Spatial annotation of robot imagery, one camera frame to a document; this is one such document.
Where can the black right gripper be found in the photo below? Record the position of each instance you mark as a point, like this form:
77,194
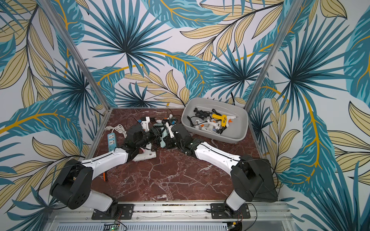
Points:
170,137

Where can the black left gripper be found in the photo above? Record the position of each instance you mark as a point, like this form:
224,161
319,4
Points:
155,133

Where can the mint green large glue gun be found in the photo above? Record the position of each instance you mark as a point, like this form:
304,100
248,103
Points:
162,131

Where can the white orange-trigger glue gun front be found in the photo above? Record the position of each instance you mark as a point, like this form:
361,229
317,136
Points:
200,124

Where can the yellow glue gun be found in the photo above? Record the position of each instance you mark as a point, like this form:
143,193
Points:
222,118

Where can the white small glue gun pair-left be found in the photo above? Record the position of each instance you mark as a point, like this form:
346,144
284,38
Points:
229,119

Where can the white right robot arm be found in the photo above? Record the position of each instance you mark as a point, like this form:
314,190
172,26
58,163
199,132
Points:
252,179

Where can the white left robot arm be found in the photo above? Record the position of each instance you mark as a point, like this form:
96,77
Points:
72,187

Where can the large white pink-tip glue gun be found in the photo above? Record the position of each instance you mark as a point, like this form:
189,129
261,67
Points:
147,153

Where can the grey plastic storage box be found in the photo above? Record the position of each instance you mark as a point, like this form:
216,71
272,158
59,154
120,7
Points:
235,131

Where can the blue white power strip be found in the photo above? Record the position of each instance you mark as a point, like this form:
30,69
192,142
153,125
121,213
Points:
112,142

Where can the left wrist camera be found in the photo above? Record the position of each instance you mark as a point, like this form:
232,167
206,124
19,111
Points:
145,123

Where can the aluminium front rail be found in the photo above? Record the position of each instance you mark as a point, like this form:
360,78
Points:
176,216

